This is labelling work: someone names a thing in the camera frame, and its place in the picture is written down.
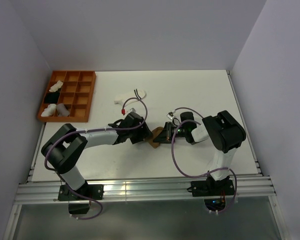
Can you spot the aluminium frame rail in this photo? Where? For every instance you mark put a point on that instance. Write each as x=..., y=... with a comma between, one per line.
x=159, y=189

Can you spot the white sock with black stripes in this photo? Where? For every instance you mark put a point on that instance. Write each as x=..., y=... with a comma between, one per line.
x=135, y=95

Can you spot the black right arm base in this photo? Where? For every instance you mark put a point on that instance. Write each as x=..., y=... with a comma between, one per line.
x=212, y=188

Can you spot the cream rolled sock in tray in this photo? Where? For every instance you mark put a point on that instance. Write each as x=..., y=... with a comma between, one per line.
x=55, y=87

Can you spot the grey sock with red cuff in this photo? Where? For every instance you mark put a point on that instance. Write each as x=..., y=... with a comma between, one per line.
x=62, y=111

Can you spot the white rolled sock in tray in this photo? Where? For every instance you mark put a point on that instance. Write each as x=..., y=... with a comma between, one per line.
x=49, y=110

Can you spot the tan brown long sock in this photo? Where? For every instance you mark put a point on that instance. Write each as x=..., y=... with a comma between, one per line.
x=155, y=133

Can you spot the orange wooden compartment tray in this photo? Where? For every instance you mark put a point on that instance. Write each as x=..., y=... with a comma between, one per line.
x=76, y=94

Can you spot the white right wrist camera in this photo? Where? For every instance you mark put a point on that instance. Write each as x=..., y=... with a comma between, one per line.
x=171, y=115

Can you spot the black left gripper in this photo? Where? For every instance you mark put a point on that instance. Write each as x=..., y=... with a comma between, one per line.
x=144, y=132

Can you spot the black rolled sock in tray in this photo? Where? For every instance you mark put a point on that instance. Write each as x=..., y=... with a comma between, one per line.
x=51, y=98

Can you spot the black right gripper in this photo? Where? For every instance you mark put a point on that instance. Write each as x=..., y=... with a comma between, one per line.
x=166, y=136

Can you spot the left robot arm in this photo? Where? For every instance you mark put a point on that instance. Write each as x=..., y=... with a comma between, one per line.
x=65, y=147

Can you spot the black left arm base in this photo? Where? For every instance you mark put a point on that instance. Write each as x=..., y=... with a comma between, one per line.
x=80, y=201

